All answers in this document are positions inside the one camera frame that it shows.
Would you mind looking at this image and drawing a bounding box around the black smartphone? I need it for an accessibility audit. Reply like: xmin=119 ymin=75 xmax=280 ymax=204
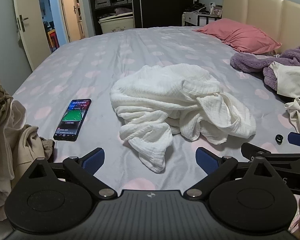
xmin=53 ymin=99 xmax=92 ymax=142

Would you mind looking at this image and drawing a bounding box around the metal door handle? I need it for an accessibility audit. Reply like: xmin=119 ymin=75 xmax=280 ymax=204
xmin=16 ymin=14 xmax=29 ymax=32

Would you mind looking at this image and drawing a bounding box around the white room door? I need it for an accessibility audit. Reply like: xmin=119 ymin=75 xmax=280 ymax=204
xmin=12 ymin=0 xmax=53 ymax=72

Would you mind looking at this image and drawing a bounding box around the white nightstand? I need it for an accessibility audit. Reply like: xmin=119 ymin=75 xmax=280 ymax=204
xmin=182 ymin=11 xmax=223 ymax=27

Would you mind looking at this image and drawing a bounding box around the pink pillow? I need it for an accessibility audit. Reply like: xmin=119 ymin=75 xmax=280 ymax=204
xmin=192 ymin=18 xmax=282 ymax=55

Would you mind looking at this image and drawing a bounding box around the bed with pink dotted sheet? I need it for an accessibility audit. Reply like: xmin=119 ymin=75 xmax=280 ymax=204
xmin=12 ymin=26 xmax=300 ymax=240

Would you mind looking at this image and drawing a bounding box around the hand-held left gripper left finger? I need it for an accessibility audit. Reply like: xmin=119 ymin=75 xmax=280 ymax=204
xmin=22 ymin=148 xmax=117 ymax=200

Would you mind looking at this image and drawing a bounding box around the cream plastic storage bin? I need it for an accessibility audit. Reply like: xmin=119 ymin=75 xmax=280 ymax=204
xmin=98 ymin=15 xmax=135 ymax=34

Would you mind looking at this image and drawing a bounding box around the smooth cream garment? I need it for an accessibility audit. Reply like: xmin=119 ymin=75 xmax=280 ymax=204
xmin=269 ymin=60 xmax=300 ymax=98

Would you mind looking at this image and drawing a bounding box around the beige garment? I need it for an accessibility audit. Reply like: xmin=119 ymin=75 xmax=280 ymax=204
xmin=0 ymin=100 xmax=54 ymax=223

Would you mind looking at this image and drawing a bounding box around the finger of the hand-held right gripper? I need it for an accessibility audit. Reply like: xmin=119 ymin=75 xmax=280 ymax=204
xmin=241 ymin=142 xmax=300 ymax=169
xmin=287 ymin=132 xmax=300 ymax=146

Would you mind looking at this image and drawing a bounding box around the white muslin garment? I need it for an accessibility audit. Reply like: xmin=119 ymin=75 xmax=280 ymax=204
xmin=110 ymin=64 xmax=257 ymax=173

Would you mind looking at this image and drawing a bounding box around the beige padded headboard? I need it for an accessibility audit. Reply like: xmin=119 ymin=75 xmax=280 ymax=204
xmin=222 ymin=0 xmax=300 ymax=53

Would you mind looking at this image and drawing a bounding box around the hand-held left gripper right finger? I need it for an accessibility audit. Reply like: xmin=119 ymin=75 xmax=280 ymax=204
xmin=184 ymin=147 xmax=278 ymax=200

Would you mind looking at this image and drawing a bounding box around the red yellow framed object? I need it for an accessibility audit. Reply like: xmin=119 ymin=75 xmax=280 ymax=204
xmin=47 ymin=29 xmax=59 ymax=53

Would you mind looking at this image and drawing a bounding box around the cream hallway door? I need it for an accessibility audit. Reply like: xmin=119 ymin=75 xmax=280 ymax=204
xmin=59 ymin=0 xmax=89 ymax=42

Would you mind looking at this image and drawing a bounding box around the dark brown garment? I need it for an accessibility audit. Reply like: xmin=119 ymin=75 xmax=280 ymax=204
xmin=40 ymin=137 xmax=55 ymax=163

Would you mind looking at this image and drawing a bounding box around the purple fleece robe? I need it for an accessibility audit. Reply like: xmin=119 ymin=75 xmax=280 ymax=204
xmin=230 ymin=45 xmax=300 ymax=95

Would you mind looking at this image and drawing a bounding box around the dark wooden wardrobe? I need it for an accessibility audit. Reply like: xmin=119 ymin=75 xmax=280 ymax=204
xmin=87 ymin=0 xmax=199 ymax=36

